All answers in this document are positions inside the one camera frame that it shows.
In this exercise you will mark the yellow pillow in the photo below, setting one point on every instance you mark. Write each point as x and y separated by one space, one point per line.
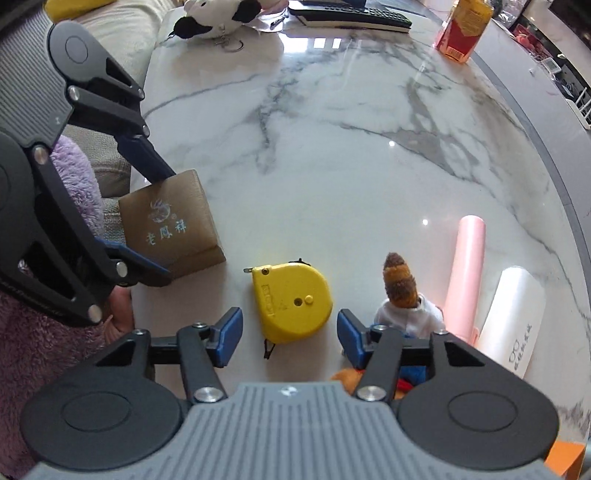
78 7

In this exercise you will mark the black white cow plush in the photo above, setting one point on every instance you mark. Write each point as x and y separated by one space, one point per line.
207 23

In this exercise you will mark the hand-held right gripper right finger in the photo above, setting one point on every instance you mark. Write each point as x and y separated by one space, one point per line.
351 344

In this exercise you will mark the metal keyring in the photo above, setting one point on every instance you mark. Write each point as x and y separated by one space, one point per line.
229 44

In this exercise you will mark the amber tea bottle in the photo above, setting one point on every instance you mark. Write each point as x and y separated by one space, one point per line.
461 37

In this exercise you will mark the person's left hand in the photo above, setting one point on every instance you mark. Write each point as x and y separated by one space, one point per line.
117 314

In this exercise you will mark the white thermometer display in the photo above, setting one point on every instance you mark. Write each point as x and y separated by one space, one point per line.
549 65

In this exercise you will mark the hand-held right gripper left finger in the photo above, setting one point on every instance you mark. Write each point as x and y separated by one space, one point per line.
228 341

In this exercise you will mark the white glasses case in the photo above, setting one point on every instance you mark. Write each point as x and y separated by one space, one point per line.
512 318

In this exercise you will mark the brown gift box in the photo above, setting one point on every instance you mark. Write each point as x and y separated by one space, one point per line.
175 221

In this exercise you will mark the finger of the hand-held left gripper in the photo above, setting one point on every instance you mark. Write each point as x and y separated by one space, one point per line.
134 263
143 154

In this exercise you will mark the black remote control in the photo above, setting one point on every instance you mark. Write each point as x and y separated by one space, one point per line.
355 14

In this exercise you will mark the person's left forearm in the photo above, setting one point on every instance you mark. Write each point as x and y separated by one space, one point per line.
41 360

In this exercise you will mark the bear doll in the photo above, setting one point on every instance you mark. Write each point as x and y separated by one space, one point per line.
401 286

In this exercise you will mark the pink tube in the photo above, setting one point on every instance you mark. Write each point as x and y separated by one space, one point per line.
466 267

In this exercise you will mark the orange cardboard box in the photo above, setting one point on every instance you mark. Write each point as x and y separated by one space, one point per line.
565 459

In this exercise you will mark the yellow tape measure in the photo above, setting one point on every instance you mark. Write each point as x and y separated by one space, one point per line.
295 304

